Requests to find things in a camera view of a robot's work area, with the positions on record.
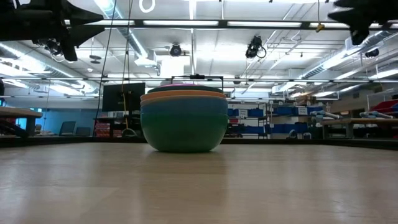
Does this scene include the orange plastic bowl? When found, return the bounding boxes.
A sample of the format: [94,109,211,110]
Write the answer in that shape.
[140,90,228,106]

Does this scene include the black ceiling camera cluster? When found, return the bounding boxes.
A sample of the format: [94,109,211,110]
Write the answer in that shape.
[43,39,63,57]

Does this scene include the black hanging cable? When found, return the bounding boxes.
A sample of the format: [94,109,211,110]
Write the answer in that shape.
[92,0,118,138]

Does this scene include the red storage bins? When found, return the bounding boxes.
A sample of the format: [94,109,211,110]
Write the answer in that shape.
[94,121,114,139]

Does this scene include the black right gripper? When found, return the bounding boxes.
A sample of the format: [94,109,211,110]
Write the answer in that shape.
[327,0,398,47]

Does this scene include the lime green plastic bowl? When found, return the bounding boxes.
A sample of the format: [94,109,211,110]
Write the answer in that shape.
[141,112,229,153]

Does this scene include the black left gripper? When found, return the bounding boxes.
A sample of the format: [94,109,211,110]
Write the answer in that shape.
[0,0,106,62]

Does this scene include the black table edge frame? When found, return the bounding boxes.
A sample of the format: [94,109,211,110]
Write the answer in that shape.
[0,136,398,151]

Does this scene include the yellow hanging tag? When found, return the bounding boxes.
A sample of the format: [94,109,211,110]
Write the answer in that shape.
[315,0,326,34]

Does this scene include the light grey tube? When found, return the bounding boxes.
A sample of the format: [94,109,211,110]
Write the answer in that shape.
[310,110,341,121]
[359,111,392,120]

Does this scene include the grey chair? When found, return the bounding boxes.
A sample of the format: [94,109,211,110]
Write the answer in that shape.
[75,126,92,137]
[58,120,77,137]

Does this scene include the wooden workbench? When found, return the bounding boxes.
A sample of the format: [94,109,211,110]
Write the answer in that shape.
[320,117,398,139]
[0,106,44,138]

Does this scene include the large red bin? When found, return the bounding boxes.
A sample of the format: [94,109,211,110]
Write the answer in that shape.
[369,98,398,114]

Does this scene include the shelf with blue bins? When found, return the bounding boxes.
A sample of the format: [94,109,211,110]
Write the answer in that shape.
[226,104,324,139]

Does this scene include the black overhead light bar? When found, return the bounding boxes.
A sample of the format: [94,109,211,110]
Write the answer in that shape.
[63,19,398,31]

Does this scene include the round black ceiling camera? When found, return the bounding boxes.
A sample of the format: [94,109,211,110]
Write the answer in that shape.
[169,43,183,58]

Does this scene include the teal plastic bowl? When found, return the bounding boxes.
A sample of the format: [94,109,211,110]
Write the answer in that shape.
[147,85,224,94]

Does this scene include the black ceiling camera with cable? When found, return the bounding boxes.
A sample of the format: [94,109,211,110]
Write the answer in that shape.
[245,35,267,59]

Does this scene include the black monitor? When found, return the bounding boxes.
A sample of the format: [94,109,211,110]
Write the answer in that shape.
[102,82,146,112]

